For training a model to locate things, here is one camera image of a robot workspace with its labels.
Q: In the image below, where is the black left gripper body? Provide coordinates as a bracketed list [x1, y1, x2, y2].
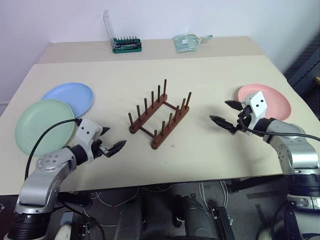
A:
[91, 138, 112, 159]

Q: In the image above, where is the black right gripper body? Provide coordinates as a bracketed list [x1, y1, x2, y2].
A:
[231, 105, 254, 135]

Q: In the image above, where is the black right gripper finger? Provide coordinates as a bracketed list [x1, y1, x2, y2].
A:
[209, 115, 235, 134]
[224, 99, 243, 111]

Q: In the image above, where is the wooden dish rack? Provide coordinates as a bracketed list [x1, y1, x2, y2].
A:
[127, 78, 193, 151]

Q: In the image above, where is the red plastic plate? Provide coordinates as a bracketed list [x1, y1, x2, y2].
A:
[236, 83, 292, 121]

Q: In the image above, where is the beige paper table cover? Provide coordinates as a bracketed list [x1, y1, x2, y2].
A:
[0, 54, 320, 196]

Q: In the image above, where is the blue plastic plate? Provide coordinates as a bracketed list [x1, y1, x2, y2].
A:
[40, 82, 95, 119]

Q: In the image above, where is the green plastic plate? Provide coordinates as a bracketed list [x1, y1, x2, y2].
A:
[14, 98, 77, 158]

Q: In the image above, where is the pale green plastic pouch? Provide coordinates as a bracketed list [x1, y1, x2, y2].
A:
[172, 33, 214, 54]

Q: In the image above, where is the dark ribbed panel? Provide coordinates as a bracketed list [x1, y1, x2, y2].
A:
[283, 34, 320, 97]

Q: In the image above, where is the green screwdriver bit set case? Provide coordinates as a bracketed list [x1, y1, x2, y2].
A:
[102, 8, 144, 54]

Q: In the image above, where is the dark grey rounded shape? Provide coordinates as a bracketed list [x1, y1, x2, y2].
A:
[174, 194, 219, 240]

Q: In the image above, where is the black metal bar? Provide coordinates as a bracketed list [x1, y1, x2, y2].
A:
[209, 205, 236, 240]

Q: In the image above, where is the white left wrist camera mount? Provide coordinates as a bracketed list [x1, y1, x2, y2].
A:
[74, 118, 104, 164]

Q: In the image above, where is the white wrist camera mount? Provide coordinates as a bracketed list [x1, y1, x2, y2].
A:
[240, 91, 269, 137]
[74, 118, 104, 164]

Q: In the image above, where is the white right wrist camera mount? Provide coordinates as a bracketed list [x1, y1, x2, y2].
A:
[240, 91, 269, 137]

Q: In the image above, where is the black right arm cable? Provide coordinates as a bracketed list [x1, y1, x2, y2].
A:
[236, 117, 320, 142]

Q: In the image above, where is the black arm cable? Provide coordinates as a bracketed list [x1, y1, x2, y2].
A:
[236, 117, 320, 142]
[24, 118, 83, 181]

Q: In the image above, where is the white floor cable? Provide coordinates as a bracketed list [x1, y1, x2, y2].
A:
[92, 186, 141, 209]
[198, 180, 230, 209]

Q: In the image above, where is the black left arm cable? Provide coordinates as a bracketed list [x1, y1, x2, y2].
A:
[24, 118, 83, 181]

